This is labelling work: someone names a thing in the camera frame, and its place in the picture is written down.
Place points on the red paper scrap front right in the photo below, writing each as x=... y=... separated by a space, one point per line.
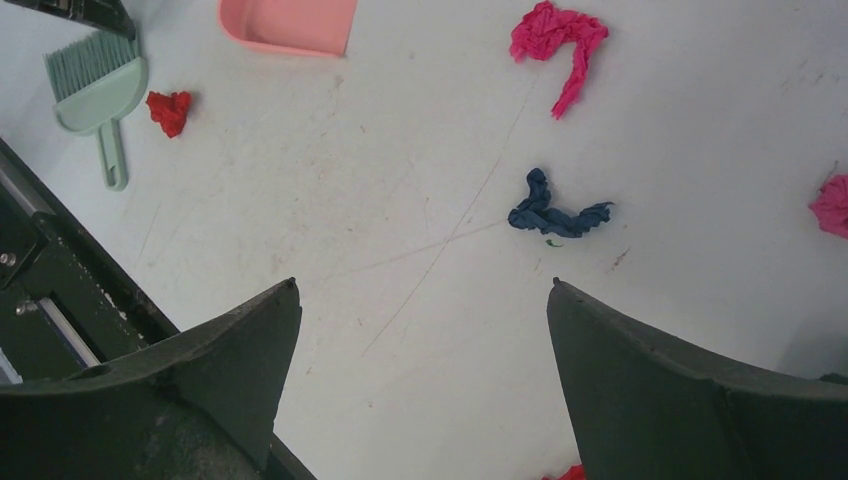
x=575 y=472

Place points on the red paper scrap near brush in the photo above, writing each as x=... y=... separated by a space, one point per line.
x=169 y=111

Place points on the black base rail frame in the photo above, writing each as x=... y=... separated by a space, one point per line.
x=66 y=305

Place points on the large pink paper scrap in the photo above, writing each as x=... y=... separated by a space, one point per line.
x=544 y=30

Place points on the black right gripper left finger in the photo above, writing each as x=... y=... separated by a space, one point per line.
x=198 y=405

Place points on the pink plastic dustpan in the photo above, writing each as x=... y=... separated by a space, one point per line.
x=296 y=27

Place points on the blue paper scrap centre right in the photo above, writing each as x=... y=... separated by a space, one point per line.
x=536 y=213

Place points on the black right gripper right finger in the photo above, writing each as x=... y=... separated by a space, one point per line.
x=645 y=404

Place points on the small pink paper scrap right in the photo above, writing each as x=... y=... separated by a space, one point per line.
x=830 y=206

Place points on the mint green hand brush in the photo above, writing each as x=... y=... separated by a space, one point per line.
x=96 y=82

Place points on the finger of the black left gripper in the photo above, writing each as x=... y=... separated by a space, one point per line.
x=106 y=15

